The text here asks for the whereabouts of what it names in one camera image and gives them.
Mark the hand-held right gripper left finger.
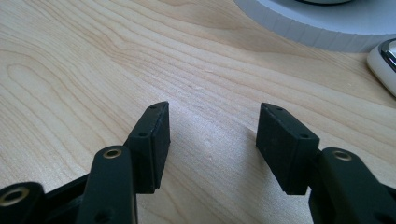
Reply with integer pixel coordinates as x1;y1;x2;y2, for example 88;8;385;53
123;101;172;195

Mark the round white ribbed base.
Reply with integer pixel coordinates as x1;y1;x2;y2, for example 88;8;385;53
233;0;396;53

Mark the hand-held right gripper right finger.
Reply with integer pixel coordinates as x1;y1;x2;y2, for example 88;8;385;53
255;102;321;196

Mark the white device with chrome trim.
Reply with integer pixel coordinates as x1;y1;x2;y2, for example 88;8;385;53
366;38;396;97

